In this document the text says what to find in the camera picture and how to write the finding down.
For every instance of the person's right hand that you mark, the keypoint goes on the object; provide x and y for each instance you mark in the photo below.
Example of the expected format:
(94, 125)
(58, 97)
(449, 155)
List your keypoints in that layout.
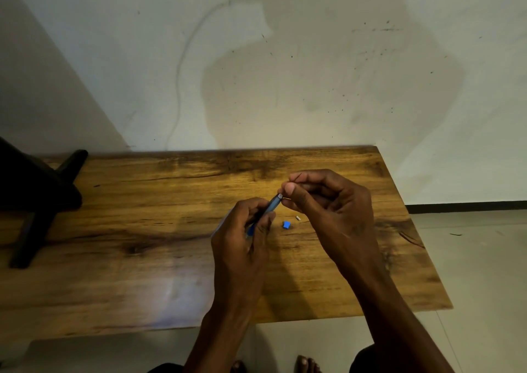
(346, 224)

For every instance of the person's left hand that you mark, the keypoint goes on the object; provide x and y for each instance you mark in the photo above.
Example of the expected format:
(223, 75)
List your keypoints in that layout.
(236, 257)

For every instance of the person's right thumb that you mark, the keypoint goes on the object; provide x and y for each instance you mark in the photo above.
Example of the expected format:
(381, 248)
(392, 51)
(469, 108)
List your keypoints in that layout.
(297, 200)

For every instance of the person's left thumb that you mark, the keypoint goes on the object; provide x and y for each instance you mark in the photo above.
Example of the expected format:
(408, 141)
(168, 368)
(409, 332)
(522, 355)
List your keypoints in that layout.
(265, 225)

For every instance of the blue mechanical pencil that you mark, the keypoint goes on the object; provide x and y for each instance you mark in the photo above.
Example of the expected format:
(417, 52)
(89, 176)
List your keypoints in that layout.
(271, 205)

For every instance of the person's left forearm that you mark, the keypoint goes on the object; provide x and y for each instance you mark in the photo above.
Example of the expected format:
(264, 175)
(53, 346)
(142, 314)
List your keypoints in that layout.
(214, 344)

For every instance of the person's right forearm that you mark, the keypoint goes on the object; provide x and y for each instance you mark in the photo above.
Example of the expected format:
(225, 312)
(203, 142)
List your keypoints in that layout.
(395, 327)

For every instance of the person's left foot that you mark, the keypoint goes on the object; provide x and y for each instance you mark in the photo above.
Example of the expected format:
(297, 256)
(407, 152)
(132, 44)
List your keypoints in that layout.
(238, 367)

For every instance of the person's foot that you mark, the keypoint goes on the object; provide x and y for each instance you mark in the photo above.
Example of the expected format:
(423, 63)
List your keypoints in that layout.
(306, 365)
(238, 367)

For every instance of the person's right foot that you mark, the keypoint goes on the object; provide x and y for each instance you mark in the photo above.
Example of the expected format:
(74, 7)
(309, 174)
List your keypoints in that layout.
(306, 365)

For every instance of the person's dark shorts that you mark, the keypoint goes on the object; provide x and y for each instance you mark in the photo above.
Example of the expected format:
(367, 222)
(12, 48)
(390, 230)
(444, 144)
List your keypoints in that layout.
(364, 360)

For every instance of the black baseboard strip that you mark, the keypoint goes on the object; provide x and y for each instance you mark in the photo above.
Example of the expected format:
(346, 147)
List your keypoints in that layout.
(465, 207)

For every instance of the black tripod stand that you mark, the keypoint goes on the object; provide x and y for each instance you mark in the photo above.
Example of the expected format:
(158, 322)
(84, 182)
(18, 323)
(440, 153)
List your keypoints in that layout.
(37, 187)

